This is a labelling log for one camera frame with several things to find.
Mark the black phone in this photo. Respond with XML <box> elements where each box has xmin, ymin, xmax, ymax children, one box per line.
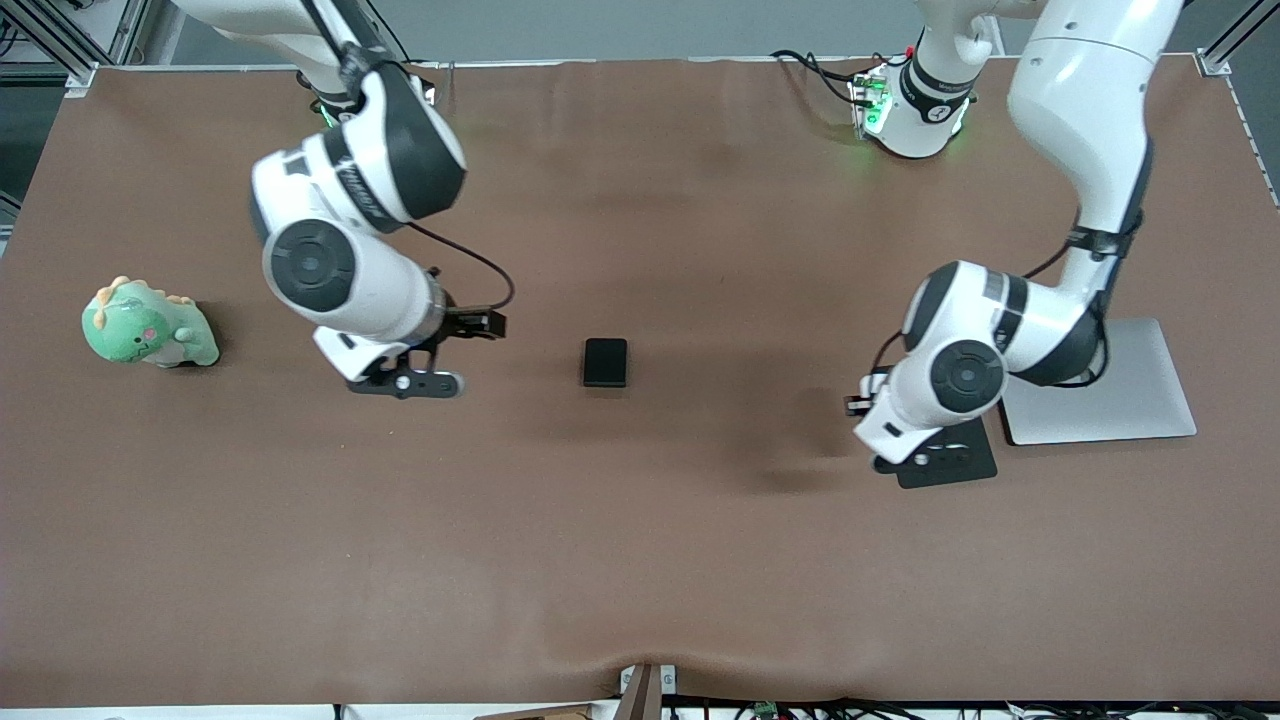
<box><xmin>583</xmin><ymin>338</ymin><xmax>630</xmax><ymax>388</ymax></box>

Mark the black mouse pad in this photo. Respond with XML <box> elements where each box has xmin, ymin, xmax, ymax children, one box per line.
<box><xmin>895</xmin><ymin>415</ymin><xmax>999</xmax><ymax>491</ymax></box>

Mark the silver laptop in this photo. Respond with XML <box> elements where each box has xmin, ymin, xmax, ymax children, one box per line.
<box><xmin>1000</xmin><ymin>318</ymin><xmax>1198</xmax><ymax>446</ymax></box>

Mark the green dinosaur plush toy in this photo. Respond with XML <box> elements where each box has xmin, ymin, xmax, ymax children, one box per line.
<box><xmin>82</xmin><ymin>276</ymin><xmax>220</xmax><ymax>369</ymax></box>

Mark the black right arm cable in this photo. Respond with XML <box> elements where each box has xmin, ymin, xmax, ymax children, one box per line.
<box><xmin>405</xmin><ymin>222</ymin><xmax>517</xmax><ymax>313</ymax></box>

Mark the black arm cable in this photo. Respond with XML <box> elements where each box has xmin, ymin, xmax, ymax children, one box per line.
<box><xmin>1022</xmin><ymin>205</ymin><xmax>1146</xmax><ymax>283</ymax></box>
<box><xmin>405</xmin><ymin>222</ymin><xmax>517</xmax><ymax>313</ymax></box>

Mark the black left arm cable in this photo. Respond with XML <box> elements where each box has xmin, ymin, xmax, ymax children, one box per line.
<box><xmin>1022</xmin><ymin>205</ymin><xmax>1146</xmax><ymax>283</ymax></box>

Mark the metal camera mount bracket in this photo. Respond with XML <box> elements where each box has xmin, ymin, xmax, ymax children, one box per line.
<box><xmin>618</xmin><ymin>662</ymin><xmax>679</xmax><ymax>720</ymax></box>

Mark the black base cable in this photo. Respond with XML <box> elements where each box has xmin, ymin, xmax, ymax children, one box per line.
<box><xmin>770</xmin><ymin>48</ymin><xmax>881</xmax><ymax>109</ymax></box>

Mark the aluminium frame post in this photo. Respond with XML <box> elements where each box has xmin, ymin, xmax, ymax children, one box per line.
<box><xmin>0</xmin><ymin>0</ymin><xmax>151</xmax><ymax>96</ymax></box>
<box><xmin>1195</xmin><ymin>0</ymin><xmax>1280</xmax><ymax>76</ymax></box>

